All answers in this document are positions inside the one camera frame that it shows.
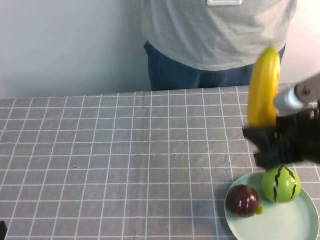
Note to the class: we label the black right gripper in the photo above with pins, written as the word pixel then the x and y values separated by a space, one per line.
pixel 300 140

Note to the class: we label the yellow toy banana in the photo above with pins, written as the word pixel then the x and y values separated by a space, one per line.
pixel 263 95

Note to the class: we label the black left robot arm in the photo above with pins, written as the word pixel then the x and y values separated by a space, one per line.
pixel 2 228

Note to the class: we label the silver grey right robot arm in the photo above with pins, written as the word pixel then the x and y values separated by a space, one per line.
pixel 290 100

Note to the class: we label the blue jeans of person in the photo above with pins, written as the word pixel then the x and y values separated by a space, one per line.
pixel 175 77

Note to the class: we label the grey t-shirt of person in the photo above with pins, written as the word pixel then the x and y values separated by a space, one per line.
pixel 212 35

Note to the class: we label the green toy watermelon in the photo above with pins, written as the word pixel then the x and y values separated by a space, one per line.
pixel 282 187

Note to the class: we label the dark red round toy fruit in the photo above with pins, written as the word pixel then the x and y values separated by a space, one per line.
pixel 242 201

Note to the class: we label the pale green round plate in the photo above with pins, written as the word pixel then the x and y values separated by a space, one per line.
pixel 282 220

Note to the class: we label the grey checked tablecloth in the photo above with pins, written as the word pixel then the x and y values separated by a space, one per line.
pixel 125 150

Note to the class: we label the white badge card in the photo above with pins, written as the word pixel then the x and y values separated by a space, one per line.
pixel 224 2

